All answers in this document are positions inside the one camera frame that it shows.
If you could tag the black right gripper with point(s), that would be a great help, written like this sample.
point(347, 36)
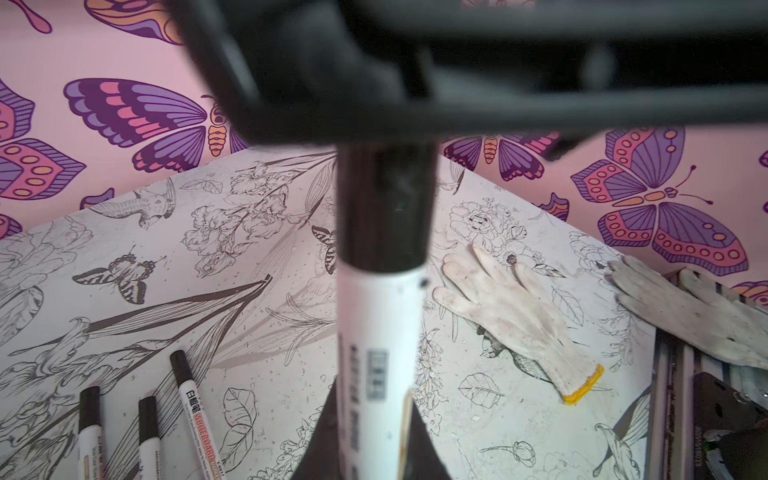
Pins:
point(336, 72)

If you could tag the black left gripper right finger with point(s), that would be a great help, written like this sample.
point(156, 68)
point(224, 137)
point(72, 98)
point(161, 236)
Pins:
point(423, 462)

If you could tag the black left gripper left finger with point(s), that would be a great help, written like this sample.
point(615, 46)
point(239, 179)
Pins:
point(320, 460)

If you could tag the white marker pen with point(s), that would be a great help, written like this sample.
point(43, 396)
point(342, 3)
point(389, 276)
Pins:
point(149, 440)
point(90, 448)
point(206, 449)
point(379, 321)

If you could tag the black pen cap near pot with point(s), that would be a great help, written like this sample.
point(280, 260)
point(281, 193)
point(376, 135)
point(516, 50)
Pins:
point(385, 199)

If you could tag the white knit glove on table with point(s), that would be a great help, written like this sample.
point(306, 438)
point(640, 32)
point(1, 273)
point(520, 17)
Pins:
point(517, 311)

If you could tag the white knit glove right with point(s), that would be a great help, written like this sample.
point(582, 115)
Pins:
point(729, 331)

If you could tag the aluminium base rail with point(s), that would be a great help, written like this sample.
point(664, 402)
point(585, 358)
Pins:
point(696, 399)

